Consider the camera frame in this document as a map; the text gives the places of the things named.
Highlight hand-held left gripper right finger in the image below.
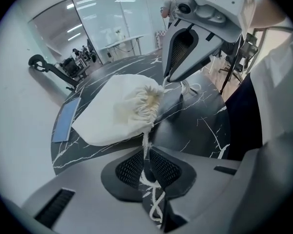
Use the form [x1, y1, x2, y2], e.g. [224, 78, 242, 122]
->
[148, 146, 244, 234]

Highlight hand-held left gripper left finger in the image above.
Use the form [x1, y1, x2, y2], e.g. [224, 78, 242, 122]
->
[19, 146, 162, 234]

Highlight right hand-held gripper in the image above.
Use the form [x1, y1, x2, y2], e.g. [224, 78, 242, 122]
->
[162, 0, 257, 82]

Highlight cream drawstring cloth bag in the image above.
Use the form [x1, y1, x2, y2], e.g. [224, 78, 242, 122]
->
[70, 74, 202, 229]

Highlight person's right forearm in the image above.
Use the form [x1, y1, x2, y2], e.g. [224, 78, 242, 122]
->
[245, 0, 293, 30]

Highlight checkered board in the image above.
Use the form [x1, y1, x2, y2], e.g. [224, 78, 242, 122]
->
[155, 29, 168, 50]

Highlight white desk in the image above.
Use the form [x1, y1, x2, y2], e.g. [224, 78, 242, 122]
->
[99, 34, 147, 58]

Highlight blue notebook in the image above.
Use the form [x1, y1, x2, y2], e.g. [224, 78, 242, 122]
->
[51, 97, 82, 143]

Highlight person's dark trousers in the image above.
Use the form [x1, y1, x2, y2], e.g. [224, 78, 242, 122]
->
[225, 72, 263, 161]

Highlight person in white shirt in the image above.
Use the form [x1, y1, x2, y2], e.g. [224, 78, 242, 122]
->
[249, 29, 293, 146]

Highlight black office chair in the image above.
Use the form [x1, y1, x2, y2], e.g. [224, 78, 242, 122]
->
[28, 54, 80, 91]

